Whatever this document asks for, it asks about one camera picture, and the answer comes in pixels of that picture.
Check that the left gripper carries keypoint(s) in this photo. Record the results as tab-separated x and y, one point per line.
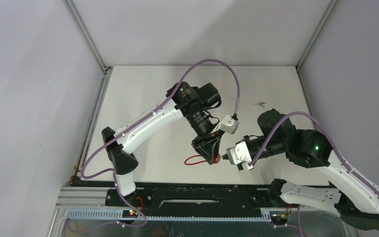
208	144

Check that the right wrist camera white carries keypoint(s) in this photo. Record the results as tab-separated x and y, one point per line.
239	155

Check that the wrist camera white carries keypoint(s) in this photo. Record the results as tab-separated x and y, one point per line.
228	124
239	155

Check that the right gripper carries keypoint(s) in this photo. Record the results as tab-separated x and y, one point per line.
246	137

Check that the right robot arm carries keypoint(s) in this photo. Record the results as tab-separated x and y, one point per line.
351	196

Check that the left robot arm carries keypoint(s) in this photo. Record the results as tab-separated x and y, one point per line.
191	103

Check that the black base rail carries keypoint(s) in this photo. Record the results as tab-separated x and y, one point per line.
173	200

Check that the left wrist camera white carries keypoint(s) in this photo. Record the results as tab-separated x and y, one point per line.
228	124

